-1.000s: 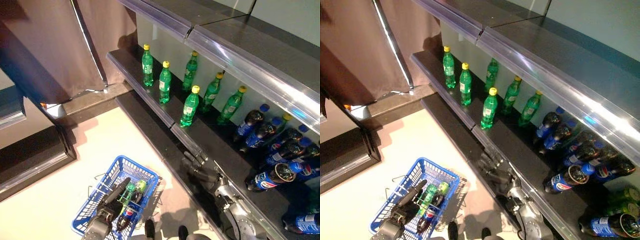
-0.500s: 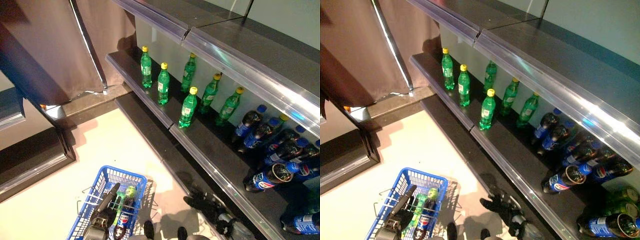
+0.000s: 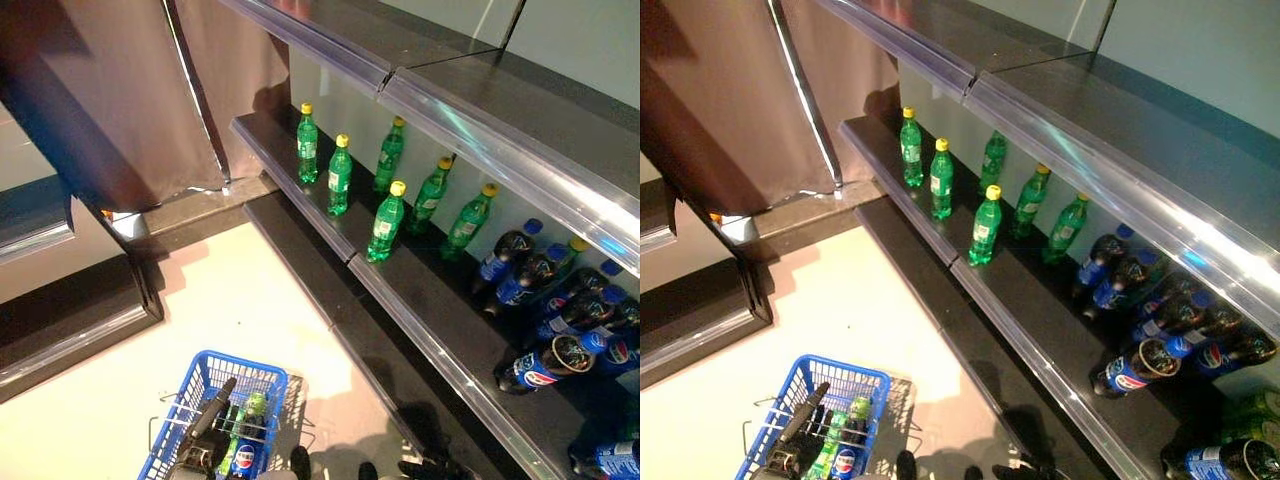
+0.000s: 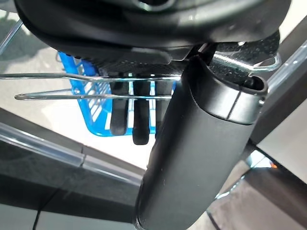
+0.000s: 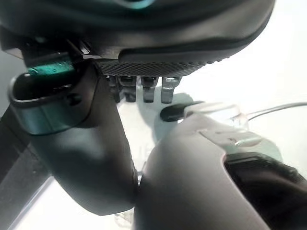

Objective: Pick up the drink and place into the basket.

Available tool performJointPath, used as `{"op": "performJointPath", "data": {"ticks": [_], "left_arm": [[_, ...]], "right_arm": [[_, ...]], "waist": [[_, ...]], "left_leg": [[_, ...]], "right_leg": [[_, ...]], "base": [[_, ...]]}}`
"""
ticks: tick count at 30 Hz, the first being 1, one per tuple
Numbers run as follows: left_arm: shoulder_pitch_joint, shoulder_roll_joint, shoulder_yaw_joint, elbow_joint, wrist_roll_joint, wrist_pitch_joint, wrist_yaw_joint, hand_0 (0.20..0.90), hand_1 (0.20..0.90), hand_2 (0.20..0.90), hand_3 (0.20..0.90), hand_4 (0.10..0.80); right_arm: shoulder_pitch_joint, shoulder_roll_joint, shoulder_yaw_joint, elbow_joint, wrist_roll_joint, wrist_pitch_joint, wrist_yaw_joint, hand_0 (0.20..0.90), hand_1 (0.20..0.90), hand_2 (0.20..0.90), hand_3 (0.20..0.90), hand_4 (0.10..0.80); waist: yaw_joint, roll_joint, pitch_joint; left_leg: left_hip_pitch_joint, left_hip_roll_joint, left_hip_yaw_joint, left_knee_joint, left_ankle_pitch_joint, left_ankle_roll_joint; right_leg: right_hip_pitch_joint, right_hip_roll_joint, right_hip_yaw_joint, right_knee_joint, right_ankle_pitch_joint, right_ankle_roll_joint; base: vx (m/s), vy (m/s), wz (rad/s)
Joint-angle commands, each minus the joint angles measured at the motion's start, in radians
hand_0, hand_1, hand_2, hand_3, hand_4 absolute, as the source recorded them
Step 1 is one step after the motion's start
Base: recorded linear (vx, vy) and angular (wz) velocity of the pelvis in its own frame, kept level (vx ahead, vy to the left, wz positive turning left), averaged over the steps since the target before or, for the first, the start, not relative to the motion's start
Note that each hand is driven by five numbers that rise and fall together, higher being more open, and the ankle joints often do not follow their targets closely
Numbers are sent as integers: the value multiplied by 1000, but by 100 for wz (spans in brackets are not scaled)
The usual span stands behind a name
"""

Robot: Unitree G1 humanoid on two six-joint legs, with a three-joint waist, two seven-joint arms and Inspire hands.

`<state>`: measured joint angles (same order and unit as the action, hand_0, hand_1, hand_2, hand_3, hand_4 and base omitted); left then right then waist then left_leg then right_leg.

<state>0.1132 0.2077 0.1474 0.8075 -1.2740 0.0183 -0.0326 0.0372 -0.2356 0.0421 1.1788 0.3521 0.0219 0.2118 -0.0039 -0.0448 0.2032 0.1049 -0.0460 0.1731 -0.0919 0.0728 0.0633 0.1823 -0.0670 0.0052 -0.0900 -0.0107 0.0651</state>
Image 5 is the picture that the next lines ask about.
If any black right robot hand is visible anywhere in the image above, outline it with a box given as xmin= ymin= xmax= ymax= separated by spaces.
xmin=0 ymin=0 xmax=276 ymax=216

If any black right robot foot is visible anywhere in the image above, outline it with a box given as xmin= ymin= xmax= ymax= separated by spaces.
xmin=159 ymin=102 xmax=204 ymax=123

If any dark metal shelf board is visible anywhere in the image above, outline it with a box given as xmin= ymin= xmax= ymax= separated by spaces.
xmin=0 ymin=112 xmax=52 ymax=218

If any thin dark tether cable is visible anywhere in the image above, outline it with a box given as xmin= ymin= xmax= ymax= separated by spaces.
xmin=248 ymin=102 xmax=307 ymax=120

